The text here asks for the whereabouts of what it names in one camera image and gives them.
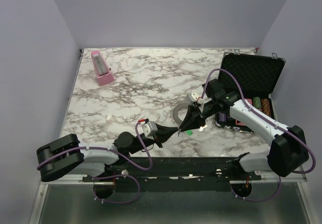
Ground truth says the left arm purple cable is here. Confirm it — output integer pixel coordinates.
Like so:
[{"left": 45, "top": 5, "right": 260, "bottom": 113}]
[{"left": 36, "top": 121, "right": 154, "bottom": 204}]

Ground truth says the aluminium rail frame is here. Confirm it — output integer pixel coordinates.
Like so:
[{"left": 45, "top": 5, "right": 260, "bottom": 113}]
[{"left": 30, "top": 158, "right": 312, "bottom": 223}]

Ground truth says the orange poker chip stack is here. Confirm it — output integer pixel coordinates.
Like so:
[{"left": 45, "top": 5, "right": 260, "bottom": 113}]
[{"left": 261, "top": 99, "right": 272, "bottom": 117}]

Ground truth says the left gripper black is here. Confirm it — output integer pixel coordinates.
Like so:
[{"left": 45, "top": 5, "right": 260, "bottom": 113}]
[{"left": 130, "top": 123, "right": 179, "bottom": 155}]

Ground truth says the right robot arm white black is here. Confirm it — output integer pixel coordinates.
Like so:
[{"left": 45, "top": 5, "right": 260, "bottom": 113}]
[{"left": 179, "top": 79, "right": 309, "bottom": 180}]

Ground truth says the pink warning card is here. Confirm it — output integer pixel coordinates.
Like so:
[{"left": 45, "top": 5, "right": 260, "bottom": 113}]
[{"left": 235, "top": 120, "right": 246, "bottom": 126}]

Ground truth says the pink metronome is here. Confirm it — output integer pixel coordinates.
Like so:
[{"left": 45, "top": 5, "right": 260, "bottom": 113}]
[{"left": 91, "top": 51, "right": 115, "bottom": 86}]

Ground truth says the metal disc with key rings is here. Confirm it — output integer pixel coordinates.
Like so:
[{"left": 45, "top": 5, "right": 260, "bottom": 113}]
[{"left": 173, "top": 103, "right": 188, "bottom": 125}]

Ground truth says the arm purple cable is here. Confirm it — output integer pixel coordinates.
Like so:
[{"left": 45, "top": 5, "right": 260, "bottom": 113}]
[
  {"left": 202, "top": 68, "right": 317, "bottom": 202},
  {"left": 36, "top": 121, "right": 154, "bottom": 204}
]

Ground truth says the black mounting base plate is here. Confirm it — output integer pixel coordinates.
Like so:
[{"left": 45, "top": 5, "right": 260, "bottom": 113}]
[{"left": 77, "top": 157, "right": 261, "bottom": 197}]

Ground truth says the purple poker chip stack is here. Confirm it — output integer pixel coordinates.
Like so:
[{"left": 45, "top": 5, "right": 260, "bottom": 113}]
[{"left": 217, "top": 112, "right": 227, "bottom": 124}]

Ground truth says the black foam-lined case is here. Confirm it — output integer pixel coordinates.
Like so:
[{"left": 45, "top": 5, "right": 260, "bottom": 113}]
[{"left": 215, "top": 53, "right": 286, "bottom": 132}]

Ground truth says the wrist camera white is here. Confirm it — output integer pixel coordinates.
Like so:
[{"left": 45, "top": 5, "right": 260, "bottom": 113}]
[
  {"left": 142, "top": 121, "right": 157, "bottom": 137},
  {"left": 185, "top": 93, "right": 200, "bottom": 106}
]

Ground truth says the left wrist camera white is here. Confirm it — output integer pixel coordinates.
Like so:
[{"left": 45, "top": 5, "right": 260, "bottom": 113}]
[{"left": 142, "top": 121, "right": 157, "bottom": 137}]

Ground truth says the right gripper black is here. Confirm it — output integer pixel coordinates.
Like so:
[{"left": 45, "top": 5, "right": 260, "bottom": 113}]
[{"left": 179, "top": 99, "right": 217, "bottom": 132}]

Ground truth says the green poker chip stack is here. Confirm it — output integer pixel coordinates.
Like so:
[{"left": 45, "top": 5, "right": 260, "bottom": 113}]
[{"left": 252, "top": 97, "right": 262, "bottom": 108}]

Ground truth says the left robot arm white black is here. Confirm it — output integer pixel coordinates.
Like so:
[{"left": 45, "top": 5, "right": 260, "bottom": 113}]
[{"left": 36, "top": 119, "right": 178, "bottom": 182}]

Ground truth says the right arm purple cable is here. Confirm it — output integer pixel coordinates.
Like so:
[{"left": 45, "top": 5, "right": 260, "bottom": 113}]
[{"left": 202, "top": 68, "right": 317, "bottom": 202}]

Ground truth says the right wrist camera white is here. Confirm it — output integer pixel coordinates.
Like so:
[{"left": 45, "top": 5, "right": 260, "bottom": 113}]
[{"left": 185, "top": 93, "right": 200, "bottom": 106}]

